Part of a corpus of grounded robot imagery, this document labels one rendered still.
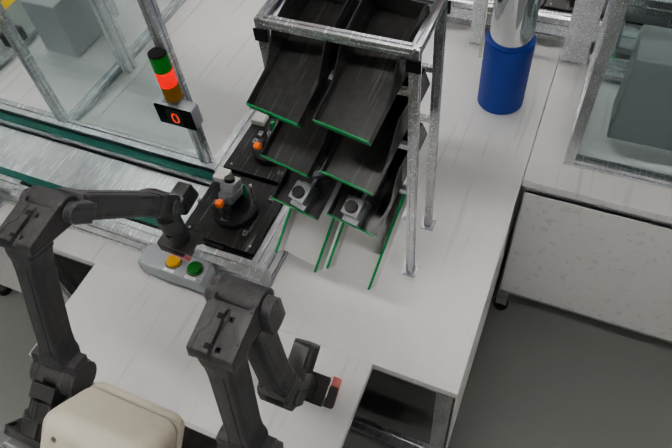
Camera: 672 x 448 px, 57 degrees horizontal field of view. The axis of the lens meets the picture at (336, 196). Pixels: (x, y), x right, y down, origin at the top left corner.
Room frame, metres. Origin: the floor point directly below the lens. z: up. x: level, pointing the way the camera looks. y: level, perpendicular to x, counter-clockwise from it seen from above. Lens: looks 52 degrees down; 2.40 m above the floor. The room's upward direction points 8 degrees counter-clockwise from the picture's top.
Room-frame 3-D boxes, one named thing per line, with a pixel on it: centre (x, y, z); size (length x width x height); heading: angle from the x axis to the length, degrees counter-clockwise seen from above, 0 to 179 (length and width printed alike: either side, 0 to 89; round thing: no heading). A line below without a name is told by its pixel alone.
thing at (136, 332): (0.89, 0.34, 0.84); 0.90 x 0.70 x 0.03; 61
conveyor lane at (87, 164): (1.28, 0.55, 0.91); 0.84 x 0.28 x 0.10; 61
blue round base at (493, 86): (1.53, -0.61, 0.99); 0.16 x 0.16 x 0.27
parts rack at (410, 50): (1.05, -0.08, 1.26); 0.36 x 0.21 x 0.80; 61
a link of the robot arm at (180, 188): (0.97, 0.40, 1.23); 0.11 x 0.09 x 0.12; 154
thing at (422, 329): (1.50, 0.08, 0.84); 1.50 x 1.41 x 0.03; 61
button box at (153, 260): (0.97, 0.48, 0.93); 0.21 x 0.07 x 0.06; 61
